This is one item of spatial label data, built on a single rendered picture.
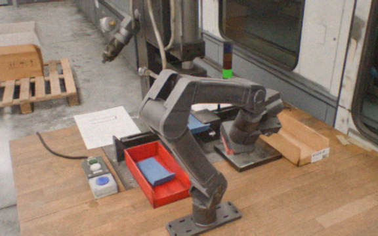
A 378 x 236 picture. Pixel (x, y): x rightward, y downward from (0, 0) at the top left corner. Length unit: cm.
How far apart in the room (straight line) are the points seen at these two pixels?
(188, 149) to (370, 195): 59
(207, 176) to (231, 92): 21
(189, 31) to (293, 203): 59
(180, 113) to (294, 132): 74
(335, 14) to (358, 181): 66
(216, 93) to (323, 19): 89
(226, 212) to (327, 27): 89
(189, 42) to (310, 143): 55
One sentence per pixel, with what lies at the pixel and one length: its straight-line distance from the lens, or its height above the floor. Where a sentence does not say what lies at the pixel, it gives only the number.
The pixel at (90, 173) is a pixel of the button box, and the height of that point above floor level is 93.
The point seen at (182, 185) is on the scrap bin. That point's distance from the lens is 114.
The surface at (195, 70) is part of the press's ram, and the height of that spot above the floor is 118.
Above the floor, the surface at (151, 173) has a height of 91.
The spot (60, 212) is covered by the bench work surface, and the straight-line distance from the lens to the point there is 113.
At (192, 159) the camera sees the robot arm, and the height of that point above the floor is 113.
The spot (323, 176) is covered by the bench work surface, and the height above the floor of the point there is 90.
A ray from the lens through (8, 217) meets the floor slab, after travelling 267.
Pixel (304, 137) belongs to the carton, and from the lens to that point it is 138.
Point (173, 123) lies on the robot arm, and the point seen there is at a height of 125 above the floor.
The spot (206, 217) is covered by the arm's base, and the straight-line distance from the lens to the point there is 98.
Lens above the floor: 160
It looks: 27 degrees down
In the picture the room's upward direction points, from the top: 2 degrees counter-clockwise
